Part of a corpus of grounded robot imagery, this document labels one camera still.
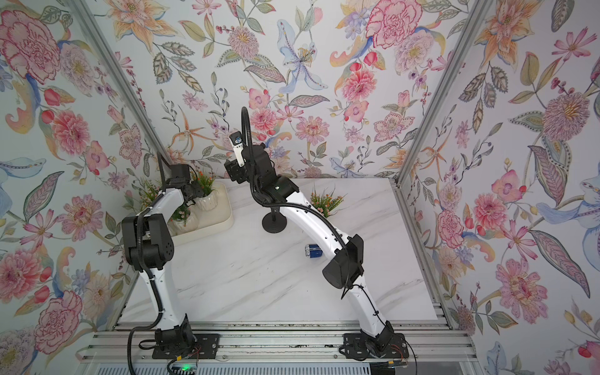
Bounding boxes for aluminium corner post right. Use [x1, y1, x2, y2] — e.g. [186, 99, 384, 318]
[394, 1, 492, 189]

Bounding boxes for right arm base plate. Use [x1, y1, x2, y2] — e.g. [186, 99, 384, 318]
[338, 332, 410, 362]

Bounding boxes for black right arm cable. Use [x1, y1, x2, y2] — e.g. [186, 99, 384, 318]
[240, 106, 390, 329]

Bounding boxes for pink flower potted plant boxed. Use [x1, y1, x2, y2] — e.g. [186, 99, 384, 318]
[140, 181, 197, 235]

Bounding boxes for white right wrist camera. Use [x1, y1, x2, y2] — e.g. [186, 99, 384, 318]
[229, 131, 245, 167]

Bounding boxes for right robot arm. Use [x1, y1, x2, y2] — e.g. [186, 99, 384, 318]
[225, 141, 395, 358]

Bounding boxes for aluminium mounting rail frame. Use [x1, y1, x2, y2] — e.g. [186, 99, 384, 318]
[76, 304, 483, 374]

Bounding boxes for pink flower potted plant back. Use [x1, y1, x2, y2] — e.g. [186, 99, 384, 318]
[310, 189, 345, 218]

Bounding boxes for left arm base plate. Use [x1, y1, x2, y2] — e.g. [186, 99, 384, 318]
[152, 334, 220, 359]

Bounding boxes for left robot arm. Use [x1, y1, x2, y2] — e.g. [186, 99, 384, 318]
[121, 164, 202, 359]

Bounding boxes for aluminium corner post left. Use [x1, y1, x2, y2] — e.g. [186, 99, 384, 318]
[66, 0, 171, 181]

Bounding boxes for blue metal can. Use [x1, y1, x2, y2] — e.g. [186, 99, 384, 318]
[305, 244, 323, 259]

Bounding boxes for orange flower potted plant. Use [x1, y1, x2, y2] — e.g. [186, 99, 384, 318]
[194, 172, 218, 212]

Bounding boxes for cream plastic storage box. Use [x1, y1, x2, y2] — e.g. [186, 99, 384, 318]
[167, 181, 234, 246]

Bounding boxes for black microphone stand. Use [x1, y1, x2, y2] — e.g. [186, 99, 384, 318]
[262, 208, 288, 234]

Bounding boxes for aluminium corner post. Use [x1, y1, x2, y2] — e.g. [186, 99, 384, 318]
[394, 1, 492, 189]
[66, 0, 171, 181]

